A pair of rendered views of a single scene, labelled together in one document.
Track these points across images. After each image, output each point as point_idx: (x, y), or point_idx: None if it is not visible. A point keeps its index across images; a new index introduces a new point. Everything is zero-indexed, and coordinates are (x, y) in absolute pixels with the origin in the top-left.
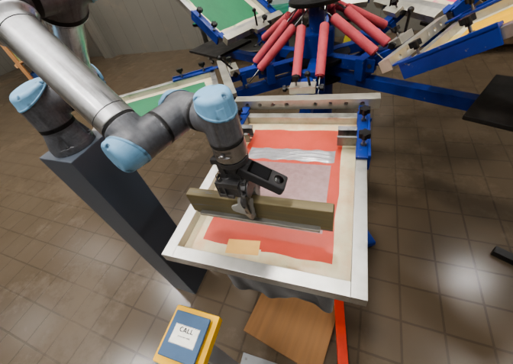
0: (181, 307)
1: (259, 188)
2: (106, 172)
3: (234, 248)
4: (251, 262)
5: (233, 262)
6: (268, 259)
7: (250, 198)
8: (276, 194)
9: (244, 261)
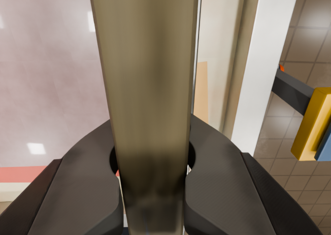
0: (305, 154)
1: (64, 168)
2: None
3: (196, 115)
4: (249, 69)
5: (249, 109)
6: (215, 32)
7: (223, 231)
8: (14, 63)
9: (246, 86)
